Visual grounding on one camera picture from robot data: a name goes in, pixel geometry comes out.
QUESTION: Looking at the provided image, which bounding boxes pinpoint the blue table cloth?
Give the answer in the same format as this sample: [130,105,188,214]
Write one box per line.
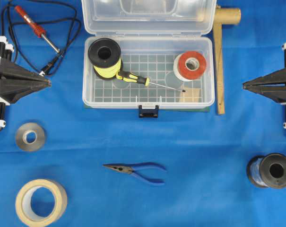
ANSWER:
[0,0,286,227]

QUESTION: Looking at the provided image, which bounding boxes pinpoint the black power cable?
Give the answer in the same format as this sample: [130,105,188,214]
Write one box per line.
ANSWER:
[0,0,78,76]

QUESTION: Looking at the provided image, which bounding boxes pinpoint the grey tape roll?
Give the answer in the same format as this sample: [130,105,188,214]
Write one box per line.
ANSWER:
[15,122,46,152]

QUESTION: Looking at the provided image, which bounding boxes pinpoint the yellow black screwdriver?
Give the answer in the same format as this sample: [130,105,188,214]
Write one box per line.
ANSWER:
[116,71,186,93]

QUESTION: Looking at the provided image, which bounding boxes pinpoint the red tape roll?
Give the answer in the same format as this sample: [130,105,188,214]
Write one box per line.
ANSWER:
[173,51,207,82]

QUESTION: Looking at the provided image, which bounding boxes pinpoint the small brown sandpaper piece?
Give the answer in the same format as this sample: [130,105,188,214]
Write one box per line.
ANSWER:
[179,88,202,103]

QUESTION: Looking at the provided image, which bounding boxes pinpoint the red soldering iron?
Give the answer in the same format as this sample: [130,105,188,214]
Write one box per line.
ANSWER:
[14,6,60,53]

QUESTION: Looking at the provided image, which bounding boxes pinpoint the yellow wire spool black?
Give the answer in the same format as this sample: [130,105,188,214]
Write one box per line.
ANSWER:
[88,38,122,80]

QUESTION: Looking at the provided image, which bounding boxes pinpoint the blue wire spool black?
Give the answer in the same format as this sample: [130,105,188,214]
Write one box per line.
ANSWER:
[246,153,286,189]

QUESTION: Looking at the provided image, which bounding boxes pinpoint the blue handled needle-nose pliers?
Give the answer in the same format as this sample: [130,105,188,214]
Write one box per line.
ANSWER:
[102,162,166,186]

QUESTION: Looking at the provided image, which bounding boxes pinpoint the beige masking tape roll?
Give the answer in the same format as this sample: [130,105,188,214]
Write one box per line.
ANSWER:
[15,179,68,227]

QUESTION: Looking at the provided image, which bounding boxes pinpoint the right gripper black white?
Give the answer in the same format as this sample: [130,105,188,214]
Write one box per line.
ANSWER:
[243,43,286,129]

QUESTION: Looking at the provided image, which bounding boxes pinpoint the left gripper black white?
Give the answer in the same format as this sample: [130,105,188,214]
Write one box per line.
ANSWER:
[0,36,51,131]

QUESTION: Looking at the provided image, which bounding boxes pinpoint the green cutting mat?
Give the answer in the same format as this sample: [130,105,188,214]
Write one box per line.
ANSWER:
[84,103,209,115]

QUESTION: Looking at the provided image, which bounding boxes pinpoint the wooden mallet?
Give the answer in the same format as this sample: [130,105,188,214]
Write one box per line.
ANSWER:
[212,5,242,115]

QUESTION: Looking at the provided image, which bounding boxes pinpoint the clear plastic toolbox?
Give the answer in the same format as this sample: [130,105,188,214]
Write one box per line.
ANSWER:
[82,0,217,108]

